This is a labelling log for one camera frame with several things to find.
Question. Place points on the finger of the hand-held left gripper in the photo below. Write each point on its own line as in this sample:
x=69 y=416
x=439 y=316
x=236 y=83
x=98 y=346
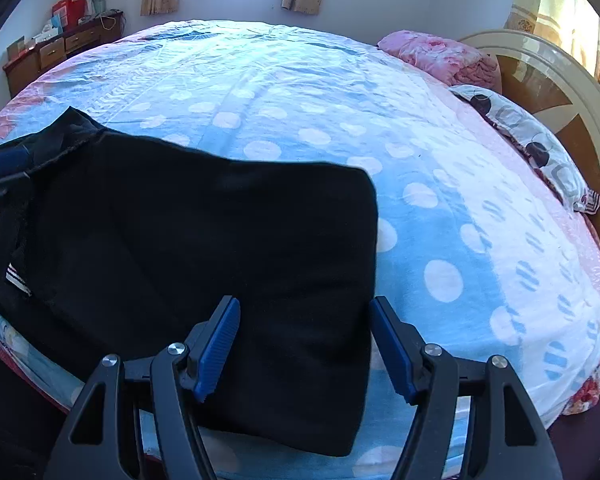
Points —
x=0 y=184
x=5 y=160

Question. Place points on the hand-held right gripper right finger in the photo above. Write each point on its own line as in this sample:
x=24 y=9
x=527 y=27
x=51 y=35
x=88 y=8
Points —
x=394 y=352

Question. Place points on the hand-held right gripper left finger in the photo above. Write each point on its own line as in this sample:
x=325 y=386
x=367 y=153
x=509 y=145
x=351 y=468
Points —
x=217 y=347

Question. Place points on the black pants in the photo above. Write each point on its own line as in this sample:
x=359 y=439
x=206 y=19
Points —
x=205 y=260

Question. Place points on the brown cardboard box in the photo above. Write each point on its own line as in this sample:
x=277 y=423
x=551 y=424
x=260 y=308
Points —
x=16 y=49

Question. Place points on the brown wooden desk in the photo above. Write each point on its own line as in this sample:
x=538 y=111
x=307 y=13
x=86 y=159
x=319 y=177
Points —
x=55 y=55

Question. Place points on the blue pink polka dot blanket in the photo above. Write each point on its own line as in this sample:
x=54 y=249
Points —
x=455 y=210

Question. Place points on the red gift bag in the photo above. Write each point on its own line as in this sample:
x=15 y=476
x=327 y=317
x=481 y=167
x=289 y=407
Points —
x=69 y=10

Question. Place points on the light blue paper bag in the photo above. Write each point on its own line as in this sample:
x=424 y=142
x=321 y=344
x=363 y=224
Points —
x=95 y=5

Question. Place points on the red floral bed sheet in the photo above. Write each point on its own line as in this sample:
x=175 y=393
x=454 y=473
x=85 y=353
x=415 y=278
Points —
x=587 y=390

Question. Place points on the grey patterned pillow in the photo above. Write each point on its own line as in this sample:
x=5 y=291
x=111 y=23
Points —
x=530 y=135

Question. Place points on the pink folded quilt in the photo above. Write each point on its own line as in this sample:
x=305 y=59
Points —
x=440 y=55

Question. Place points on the cream wooden bed headboard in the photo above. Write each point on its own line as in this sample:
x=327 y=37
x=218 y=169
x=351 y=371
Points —
x=565 y=85

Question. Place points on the yellow patterned curtain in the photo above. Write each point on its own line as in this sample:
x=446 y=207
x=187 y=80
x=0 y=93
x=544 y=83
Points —
x=555 y=10

